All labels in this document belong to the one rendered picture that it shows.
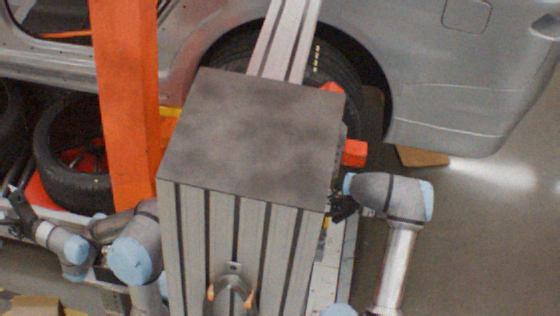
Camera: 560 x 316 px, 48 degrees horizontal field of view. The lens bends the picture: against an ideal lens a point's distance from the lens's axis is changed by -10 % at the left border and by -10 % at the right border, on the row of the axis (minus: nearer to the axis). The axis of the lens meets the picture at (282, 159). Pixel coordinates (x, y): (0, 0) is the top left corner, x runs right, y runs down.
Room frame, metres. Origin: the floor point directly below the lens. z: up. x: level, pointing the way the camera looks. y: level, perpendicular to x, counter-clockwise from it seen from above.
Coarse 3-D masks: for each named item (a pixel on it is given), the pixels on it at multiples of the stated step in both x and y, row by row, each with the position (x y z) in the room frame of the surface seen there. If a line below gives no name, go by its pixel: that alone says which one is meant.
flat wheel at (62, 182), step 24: (72, 96) 2.21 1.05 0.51; (96, 96) 2.24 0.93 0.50; (48, 120) 2.04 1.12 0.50; (72, 120) 2.15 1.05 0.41; (96, 120) 2.23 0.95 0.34; (48, 144) 1.89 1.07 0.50; (72, 144) 1.93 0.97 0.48; (48, 168) 1.76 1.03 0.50; (72, 168) 1.78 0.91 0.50; (96, 168) 1.82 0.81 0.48; (48, 192) 1.76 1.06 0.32; (72, 192) 1.69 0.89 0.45; (96, 192) 1.69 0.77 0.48
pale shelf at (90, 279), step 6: (90, 264) 1.34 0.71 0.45; (90, 270) 1.32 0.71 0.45; (90, 276) 1.29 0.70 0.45; (78, 282) 1.26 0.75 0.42; (84, 282) 1.26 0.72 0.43; (90, 282) 1.26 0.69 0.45; (96, 282) 1.27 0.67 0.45; (102, 282) 1.27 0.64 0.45; (108, 288) 1.26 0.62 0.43; (114, 288) 1.26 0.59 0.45; (120, 288) 1.26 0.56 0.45; (126, 288) 1.26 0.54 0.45
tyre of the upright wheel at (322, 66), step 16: (256, 32) 2.04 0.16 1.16; (224, 48) 2.02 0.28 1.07; (240, 48) 1.97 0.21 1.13; (320, 48) 2.00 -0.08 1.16; (208, 64) 2.01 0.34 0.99; (224, 64) 1.91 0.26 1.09; (240, 64) 1.86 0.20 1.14; (320, 64) 1.91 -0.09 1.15; (336, 64) 1.97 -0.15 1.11; (304, 80) 1.83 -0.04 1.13; (320, 80) 1.84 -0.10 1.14; (336, 80) 1.89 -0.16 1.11; (352, 80) 1.97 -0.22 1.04; (352, 96) 1.89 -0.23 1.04; (352, 112) 1.83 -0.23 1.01; (352, 128) 1.82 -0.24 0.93
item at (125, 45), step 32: (96, 0) 1.48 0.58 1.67; (128, 0) 1.47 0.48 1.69; (96, 32) 1.48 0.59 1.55; (128, 32) 1.47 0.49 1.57; (96, 64) 1.48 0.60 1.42; (128, 64) 1.47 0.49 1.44; (128, 96) 1.47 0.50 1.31; (128, 128) 1.47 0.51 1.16; (160, 128) 1.62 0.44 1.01; (128, 160) 1.47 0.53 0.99; (160, 160) 1.60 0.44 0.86; (128, 192) 1.47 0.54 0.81
